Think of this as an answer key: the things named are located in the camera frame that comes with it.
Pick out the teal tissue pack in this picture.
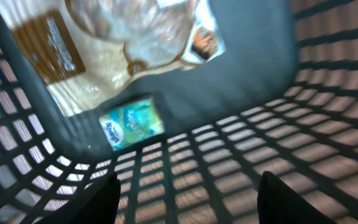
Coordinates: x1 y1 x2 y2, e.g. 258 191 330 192
99 97 165 151

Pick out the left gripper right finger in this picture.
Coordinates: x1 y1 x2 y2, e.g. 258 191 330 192
257 171 335 224

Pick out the grey plastic mesh basket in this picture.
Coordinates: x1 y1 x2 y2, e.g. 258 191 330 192
0 1 358 223

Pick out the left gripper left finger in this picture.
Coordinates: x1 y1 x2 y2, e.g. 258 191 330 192
37 173 121 224

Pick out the beige snack bag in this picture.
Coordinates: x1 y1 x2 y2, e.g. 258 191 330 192
0 0 226 116

